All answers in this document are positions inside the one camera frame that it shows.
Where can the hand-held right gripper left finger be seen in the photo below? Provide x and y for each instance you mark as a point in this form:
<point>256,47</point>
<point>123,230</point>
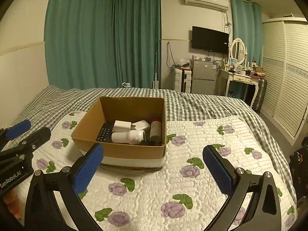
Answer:
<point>86,170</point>

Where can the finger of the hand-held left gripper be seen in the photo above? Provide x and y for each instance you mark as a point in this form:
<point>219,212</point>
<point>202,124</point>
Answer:
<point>36,137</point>
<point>18,129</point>

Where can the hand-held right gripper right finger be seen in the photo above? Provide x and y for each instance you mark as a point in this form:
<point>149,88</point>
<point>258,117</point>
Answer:
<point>219,170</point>

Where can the black remote control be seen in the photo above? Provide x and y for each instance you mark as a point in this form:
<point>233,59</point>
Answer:
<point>105,132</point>

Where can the brown cardboard box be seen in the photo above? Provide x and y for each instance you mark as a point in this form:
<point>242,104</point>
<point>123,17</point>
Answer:
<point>134,152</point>

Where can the white tumbler bottle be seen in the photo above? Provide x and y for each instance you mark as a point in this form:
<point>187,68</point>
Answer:
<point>126,137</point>

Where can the white square charger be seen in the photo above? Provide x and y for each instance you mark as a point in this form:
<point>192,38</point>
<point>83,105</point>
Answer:
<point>122,126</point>

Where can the black cube box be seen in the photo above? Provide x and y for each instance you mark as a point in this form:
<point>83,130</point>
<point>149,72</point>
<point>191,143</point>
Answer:
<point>149,143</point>

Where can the white rectangular power adapter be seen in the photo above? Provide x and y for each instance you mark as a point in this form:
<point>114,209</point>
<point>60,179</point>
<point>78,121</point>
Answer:
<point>142,125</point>

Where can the red capped white bottle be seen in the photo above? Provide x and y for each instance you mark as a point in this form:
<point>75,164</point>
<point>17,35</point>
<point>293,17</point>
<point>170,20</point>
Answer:
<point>156,128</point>

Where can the person's left hand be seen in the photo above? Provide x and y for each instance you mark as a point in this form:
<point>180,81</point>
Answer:
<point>13,203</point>

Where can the white floral quilt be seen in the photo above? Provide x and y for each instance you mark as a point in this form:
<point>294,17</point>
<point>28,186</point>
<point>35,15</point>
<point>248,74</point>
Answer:
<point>168,187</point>

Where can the grey checked bed sheet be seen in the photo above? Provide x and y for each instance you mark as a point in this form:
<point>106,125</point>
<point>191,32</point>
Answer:
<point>192,105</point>

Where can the dark printed clothing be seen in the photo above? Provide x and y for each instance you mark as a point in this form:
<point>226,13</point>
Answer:
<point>299,163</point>

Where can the dark suitcase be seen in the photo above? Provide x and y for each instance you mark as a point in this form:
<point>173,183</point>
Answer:
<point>261,95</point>

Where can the small teal white object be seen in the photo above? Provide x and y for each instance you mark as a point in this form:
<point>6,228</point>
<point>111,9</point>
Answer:
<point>126,85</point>

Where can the silver small fridge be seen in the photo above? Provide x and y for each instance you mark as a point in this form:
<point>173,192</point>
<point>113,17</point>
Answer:
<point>204,77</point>

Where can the white dressing table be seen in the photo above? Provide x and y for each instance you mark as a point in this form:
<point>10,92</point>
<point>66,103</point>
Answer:
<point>240,78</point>

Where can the white suitcase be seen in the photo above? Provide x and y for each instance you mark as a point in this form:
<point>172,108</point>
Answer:
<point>181,80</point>

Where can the small cardboard box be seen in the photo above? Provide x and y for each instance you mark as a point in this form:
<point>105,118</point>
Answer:
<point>258,71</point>

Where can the clear plastic bag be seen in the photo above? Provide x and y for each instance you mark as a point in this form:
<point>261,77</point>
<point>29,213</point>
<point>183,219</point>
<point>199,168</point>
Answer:
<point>183,62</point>

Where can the white louvred wardrobe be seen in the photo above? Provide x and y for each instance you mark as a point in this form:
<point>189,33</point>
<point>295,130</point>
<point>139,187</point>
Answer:
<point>284,77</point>

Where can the white oval mirror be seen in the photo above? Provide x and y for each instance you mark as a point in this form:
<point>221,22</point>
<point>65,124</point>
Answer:
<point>238,50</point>

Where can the white mop pole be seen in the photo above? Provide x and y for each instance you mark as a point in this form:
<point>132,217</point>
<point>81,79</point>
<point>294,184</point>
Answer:
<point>156,62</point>

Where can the narrow teal curtain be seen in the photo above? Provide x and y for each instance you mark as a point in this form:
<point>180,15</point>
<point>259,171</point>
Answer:
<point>246,26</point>

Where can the white air conditioner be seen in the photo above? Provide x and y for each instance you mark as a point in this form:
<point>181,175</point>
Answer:
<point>205,0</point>

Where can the small photo frame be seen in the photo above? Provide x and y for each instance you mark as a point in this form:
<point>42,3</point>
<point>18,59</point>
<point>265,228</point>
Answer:
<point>233,61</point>

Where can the black wall television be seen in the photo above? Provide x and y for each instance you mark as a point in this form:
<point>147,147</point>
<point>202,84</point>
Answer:
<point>209,39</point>

